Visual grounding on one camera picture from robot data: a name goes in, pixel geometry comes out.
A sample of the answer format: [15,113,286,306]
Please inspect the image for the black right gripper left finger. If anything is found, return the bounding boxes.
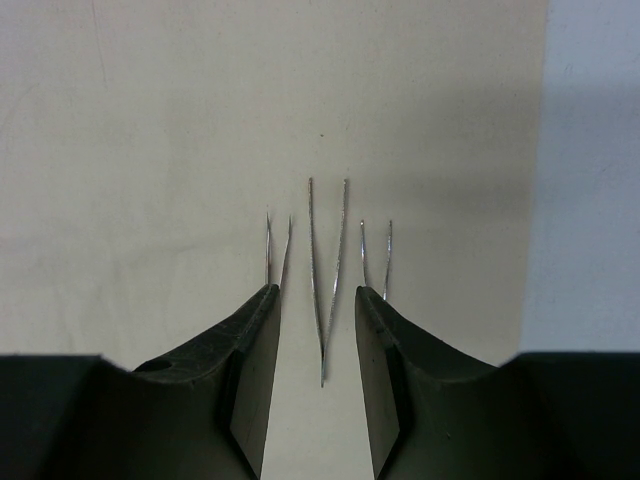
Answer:
[1,284,281,479]

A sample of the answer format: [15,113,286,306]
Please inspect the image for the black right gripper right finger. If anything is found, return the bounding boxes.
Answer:
[355,286,639,479]

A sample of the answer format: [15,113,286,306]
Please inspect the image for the long steel tweezers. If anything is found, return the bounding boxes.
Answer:
[307,176,349,388]

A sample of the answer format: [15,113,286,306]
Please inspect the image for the short steel tweezers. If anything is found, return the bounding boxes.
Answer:
[359,219,393,301]

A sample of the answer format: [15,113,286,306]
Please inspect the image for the beige cloth wrap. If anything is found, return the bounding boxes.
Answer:
[1,1,546,479]

